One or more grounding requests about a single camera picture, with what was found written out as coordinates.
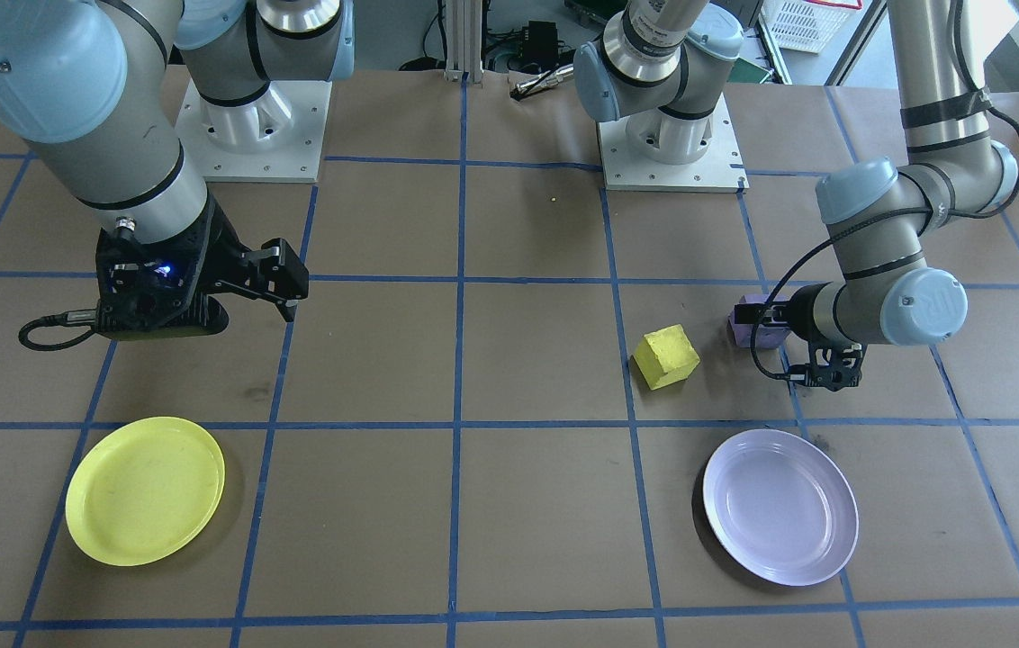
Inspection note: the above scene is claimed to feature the white plastic basket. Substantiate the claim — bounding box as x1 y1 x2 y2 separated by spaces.
759 0 863 55

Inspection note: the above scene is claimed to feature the purple foam block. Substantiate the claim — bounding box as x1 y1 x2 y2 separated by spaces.
729 292 791 351

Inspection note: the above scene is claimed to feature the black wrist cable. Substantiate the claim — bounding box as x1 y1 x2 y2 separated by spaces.
750 85 1019 384
18 308 102 353

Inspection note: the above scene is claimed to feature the yellow plate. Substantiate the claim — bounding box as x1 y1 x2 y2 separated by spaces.
65 416 227 568

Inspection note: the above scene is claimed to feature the silver black metal tool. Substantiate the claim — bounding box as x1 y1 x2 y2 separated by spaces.
509 61 579 103

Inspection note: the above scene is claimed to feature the purple plate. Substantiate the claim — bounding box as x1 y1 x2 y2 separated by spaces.
702 428 860 588

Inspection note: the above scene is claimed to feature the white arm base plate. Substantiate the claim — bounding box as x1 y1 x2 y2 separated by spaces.
171 78 334 185
597 94 750 194

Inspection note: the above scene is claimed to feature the small black box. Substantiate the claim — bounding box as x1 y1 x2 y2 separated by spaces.
522 21 562 57

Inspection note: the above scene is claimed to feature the green circuit board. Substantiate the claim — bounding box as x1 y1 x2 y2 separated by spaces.
724 57 778 85

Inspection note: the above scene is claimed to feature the yellow foam block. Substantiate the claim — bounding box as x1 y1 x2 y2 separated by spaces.
633 324 701 391

